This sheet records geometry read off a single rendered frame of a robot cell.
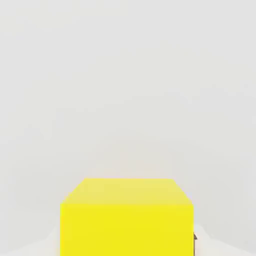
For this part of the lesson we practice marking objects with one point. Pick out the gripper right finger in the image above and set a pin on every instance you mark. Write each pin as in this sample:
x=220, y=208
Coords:
x=204, y=247

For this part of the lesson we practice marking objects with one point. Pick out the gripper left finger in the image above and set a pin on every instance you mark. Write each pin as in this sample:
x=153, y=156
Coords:
x=48, y=248

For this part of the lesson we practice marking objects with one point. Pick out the small yellow cube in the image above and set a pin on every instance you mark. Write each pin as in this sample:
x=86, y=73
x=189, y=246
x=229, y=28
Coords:
x=127, y=228

